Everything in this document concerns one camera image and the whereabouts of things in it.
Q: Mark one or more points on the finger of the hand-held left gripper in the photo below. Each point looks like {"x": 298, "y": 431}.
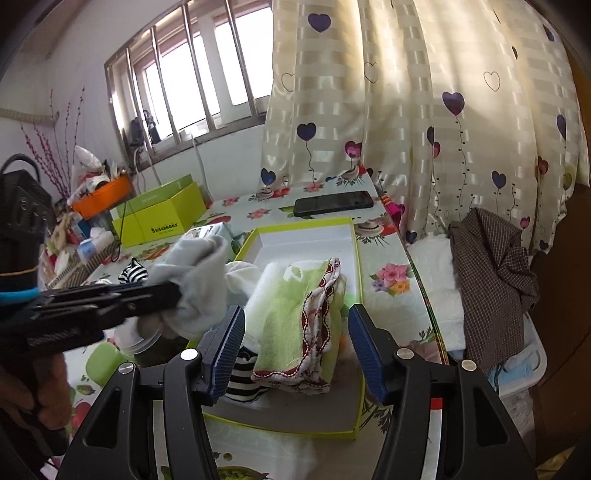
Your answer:
{"x": 138, "y": 308}
{"x": 115, "y": 290}

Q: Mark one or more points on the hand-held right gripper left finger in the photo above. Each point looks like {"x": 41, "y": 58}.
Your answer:
{"x": 228, "y": 355}

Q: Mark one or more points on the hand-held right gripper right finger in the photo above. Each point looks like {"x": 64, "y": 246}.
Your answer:
{"x": 367, "y": 355}

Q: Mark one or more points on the light green cloth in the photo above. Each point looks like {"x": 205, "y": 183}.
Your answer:
{"x": 281, "y": 318}

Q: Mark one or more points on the white towel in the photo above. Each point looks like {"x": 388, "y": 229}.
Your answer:
{"x": 265, "y": 290}

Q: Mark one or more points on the lime shallow box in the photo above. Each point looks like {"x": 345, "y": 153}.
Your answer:
{"x": 304, "y": 237}

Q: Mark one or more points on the person's left hand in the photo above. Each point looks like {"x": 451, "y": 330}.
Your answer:
{"x": 53, "y": 383}

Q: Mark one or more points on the striped cardboard tray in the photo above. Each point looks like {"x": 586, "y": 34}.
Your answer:
{"x": 74, "y": 272}

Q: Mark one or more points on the blue white tissue pack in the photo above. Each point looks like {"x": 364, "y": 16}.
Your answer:
{"x": 92, "y": 249}

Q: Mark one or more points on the beige plush toy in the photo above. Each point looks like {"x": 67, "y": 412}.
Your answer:
{"x": 62, "y": 235}

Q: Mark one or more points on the lime green cardboard box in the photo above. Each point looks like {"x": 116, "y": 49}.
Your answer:
{"x": 157, "y": 226}

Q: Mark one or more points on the orange plastic basket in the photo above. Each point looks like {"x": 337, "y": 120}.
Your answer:
{"x": 99, "y": 198}

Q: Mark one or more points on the white folded blanket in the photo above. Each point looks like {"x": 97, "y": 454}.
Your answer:
{"x": 434, "y": 281}

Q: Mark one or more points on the long green box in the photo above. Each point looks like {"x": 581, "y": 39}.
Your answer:
{"x": 157, "y": 191}

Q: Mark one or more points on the white plastic bag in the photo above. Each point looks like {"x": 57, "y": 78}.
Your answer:
{"x": 85, "y": 159}

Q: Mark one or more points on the blue face mask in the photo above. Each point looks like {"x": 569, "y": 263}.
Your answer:
{"x": 510, "y": 374}

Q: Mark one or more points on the brown checkered cloth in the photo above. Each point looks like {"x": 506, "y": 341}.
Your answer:
{"x": 494, "y": 277}

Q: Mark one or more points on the purple decorative twigs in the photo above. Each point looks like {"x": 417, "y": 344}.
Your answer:
{"x": 48, "y": 157}

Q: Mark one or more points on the black smartphone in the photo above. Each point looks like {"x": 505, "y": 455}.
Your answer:
{"x": 332, "y": 203}

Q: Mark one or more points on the black charger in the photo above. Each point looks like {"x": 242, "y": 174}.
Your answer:
{"x": 136, "y": 129}

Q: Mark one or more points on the white plastic bin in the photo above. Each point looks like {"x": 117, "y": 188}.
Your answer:
{"x": 535, "y": 350}

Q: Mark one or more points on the window with metal bars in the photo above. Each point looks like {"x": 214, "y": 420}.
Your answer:
{"x": 203, "y": 134}

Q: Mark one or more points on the brown wooden furniture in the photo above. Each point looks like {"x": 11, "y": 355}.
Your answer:
{"x": 563, "y": 277}

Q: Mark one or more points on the cream heart print curtain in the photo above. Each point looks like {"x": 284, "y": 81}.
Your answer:
{"x": 392, "y": 115}

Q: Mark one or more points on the beige wall conduit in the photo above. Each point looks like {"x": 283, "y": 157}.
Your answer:
{"x": 27, "y": 117}

